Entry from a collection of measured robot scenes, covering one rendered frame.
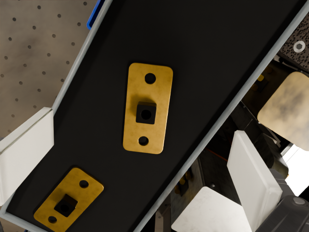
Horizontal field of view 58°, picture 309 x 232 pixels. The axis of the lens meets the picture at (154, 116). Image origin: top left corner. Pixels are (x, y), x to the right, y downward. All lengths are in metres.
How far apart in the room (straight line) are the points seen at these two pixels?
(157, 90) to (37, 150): 0.11
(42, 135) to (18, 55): 0.61
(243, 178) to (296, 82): 0.20
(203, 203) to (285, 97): 0.16
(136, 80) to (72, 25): 0.51
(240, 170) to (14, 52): 0.70
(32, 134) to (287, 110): 0.28
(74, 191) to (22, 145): 0.14
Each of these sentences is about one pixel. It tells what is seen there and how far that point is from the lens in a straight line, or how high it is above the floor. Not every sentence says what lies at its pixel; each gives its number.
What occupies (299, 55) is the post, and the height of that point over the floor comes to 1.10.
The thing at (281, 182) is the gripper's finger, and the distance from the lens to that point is 0.17.
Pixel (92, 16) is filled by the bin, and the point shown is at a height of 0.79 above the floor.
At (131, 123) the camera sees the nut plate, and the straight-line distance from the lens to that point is 0.26.
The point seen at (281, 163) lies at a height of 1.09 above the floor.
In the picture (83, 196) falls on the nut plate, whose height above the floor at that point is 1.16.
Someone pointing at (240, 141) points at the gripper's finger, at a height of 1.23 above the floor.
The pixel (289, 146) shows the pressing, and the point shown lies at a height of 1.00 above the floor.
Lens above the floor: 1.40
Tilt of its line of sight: 69 degrees down
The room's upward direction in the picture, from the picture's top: 173 degrees counter-clockwise
